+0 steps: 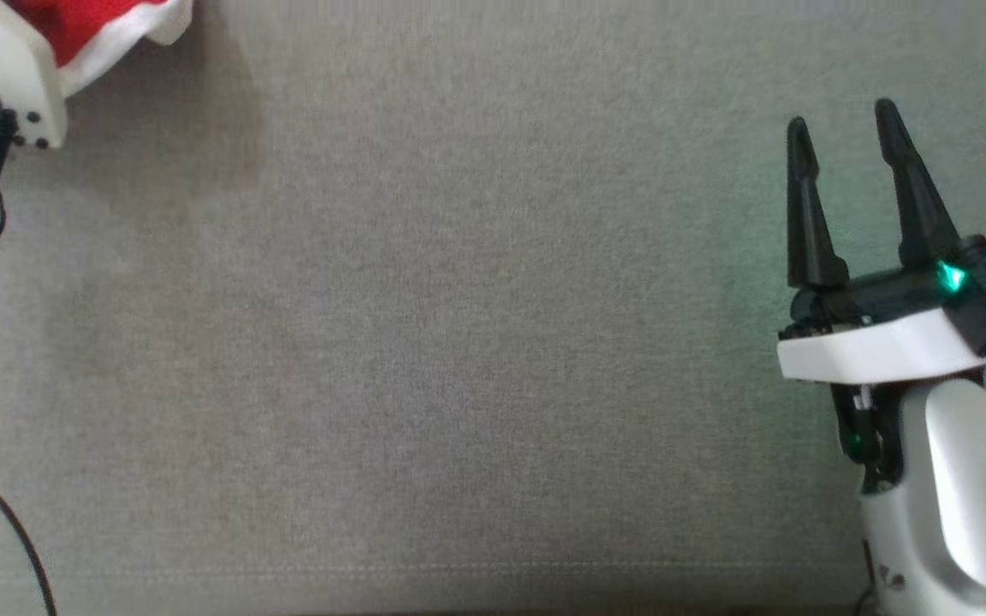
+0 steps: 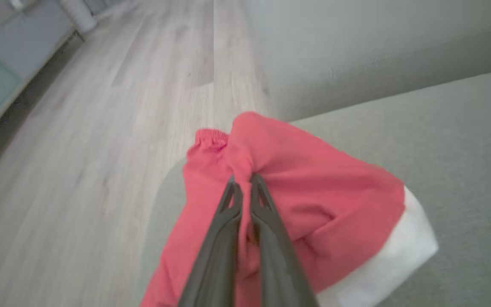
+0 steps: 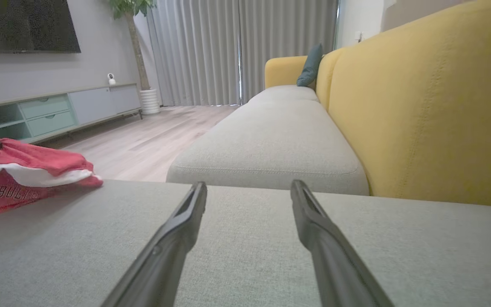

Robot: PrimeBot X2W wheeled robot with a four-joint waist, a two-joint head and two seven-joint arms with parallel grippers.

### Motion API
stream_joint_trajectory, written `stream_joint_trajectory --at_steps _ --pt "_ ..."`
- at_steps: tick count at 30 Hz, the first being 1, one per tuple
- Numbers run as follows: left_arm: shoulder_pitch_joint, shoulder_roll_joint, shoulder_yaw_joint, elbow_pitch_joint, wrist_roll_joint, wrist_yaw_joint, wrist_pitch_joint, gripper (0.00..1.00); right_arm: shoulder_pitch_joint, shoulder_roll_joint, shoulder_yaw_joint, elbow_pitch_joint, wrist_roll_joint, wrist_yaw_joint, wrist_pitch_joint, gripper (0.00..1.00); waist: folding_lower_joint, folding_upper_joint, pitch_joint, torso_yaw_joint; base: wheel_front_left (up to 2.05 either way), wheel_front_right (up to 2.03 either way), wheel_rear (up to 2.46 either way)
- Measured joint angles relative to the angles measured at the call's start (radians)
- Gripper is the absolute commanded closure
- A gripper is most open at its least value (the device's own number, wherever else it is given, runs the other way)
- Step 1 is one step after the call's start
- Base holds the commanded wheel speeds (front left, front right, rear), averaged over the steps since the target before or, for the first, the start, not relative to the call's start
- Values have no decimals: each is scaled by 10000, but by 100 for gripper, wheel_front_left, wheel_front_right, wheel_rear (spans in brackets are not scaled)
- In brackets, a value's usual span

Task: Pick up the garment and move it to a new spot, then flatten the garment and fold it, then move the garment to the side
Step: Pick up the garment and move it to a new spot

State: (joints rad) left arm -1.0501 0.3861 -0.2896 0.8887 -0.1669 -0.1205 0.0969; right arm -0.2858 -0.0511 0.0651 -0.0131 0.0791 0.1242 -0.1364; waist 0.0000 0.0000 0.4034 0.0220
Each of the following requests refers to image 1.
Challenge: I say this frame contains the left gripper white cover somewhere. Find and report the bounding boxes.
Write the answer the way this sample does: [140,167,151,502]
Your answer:
[0,0,68,223]

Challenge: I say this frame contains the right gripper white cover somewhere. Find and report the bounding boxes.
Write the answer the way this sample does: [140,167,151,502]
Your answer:
[777,98,986,493]

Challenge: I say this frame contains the red shorts with white band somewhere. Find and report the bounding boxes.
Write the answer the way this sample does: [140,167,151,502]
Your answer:
[3,0,195,97]

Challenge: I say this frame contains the grey fabric sofa seat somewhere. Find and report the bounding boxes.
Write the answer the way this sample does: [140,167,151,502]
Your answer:
[0,0,986,616]

